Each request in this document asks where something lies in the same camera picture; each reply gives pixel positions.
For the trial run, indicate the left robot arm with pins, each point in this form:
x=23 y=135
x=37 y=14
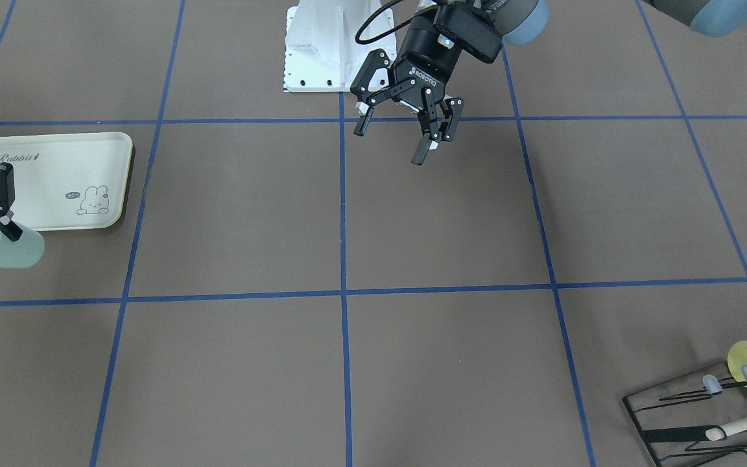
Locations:
x=578 y=52

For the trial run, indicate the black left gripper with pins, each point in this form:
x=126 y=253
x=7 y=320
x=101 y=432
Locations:
x=426 y=57

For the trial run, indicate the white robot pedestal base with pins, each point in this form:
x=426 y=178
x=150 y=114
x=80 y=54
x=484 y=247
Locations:
x=321 y=54

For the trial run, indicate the black wire cup rack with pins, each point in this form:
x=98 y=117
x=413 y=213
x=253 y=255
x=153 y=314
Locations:
x=692 y=420

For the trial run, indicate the cream rabbit tray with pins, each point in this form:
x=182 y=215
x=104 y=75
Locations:
x=69 y=182

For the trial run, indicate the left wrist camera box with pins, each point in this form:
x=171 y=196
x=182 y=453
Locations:
x=470 y=29

